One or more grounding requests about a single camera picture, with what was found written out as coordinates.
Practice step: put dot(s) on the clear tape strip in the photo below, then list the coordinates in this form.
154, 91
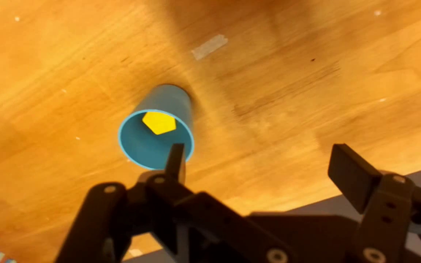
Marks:
209, 47

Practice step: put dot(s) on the blue plastic cup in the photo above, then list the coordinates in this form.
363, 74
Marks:
145, 146

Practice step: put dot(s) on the yellow hexagonal block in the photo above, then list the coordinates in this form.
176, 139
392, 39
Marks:
158, 123

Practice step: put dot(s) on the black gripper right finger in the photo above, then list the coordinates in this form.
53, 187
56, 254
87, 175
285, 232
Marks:
383, 209

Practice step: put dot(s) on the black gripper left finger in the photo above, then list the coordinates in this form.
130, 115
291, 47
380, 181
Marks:
196, 228

